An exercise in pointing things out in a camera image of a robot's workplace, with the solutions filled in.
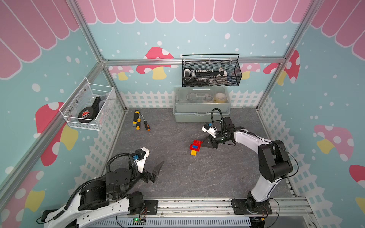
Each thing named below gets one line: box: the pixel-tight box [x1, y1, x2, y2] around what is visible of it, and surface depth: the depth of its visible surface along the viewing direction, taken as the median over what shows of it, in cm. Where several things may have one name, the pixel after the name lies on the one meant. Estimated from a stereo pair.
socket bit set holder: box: [183, 66, 228, 84], surface depth 90 cm
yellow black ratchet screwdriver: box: [132, 109, 142, 131], surface depth 114 cm
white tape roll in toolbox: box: [213, 92, 227, 104], surface depth 103 cm
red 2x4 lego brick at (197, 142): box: [192, 139, 204, 147], surface depth 87 cm
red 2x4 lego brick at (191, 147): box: [189, 143, 199, 152], surface depth 89 cm
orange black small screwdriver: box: [140, 113, 151, 132], surface depth 108 cm
